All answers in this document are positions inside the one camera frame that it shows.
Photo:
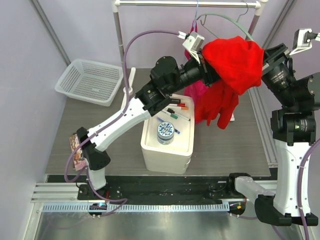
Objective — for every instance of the pink illustrated book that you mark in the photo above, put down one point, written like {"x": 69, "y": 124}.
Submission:
{"x": 78, "y": 158}

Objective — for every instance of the blue wire hanger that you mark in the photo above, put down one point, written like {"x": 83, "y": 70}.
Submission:
{"x": 195, "y": 15}

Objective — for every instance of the blue ballpoint pen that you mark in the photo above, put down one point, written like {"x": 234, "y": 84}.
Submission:
{"x": 161, "y": 120}

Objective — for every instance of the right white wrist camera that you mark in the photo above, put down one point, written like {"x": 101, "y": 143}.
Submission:
{"x": 302, "y": 40}

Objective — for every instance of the blue patterned round tin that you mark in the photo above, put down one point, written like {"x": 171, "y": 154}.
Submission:
{"x": 165, "y": 133}

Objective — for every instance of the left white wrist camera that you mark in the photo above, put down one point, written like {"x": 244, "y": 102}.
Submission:
{"x": 192, "y": 43}

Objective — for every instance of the mint green hanger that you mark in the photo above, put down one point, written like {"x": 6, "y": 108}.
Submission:
{"x": 220, "y": 25}

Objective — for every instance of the pink t shirt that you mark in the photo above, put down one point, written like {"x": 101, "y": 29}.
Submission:
{"x": 197, "y": 89}

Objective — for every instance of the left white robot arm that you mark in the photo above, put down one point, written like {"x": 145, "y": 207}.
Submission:
{"x": 166, "y": 78}

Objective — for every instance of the white clothes rack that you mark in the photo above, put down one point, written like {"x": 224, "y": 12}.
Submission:
{"x": 258, "y": 5}

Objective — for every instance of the white foam box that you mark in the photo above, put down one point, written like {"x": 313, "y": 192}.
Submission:
{"x": 173, "y": 158}

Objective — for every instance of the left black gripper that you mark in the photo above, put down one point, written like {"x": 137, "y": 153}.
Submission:
{"x": 206, "y": 74}

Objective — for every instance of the red whiteboard marker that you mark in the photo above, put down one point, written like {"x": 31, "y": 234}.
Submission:
{"x": 178, "y": 105}

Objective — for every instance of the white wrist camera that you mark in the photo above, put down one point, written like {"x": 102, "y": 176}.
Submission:
{"x": 192, "y": 43}
{"x": 302, "y": 40}

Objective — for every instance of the green capped white marker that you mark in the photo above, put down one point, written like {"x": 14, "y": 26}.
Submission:
{"x": 175, "y": 114}

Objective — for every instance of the red t shirt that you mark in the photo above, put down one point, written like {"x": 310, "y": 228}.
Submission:
{"x": 238, "y": 64}

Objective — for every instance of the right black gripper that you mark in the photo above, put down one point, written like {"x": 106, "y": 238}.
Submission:
{"x": 274, "y": 57}

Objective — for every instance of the white plastic basket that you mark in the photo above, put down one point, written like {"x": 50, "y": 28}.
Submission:
{"x": 90, "y": 81}

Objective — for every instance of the white slotted cable duct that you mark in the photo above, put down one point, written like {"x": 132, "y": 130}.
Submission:
{"x": 129, "y": 208}

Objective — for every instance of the green highlighter marker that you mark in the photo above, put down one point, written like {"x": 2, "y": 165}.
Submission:
{"x": 175, "y": 101}

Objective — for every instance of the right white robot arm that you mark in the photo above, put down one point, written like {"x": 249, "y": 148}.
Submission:
{"x": 294, "y": 133}

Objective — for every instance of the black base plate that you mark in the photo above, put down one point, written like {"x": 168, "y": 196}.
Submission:
{"x": 169, "y": 190}

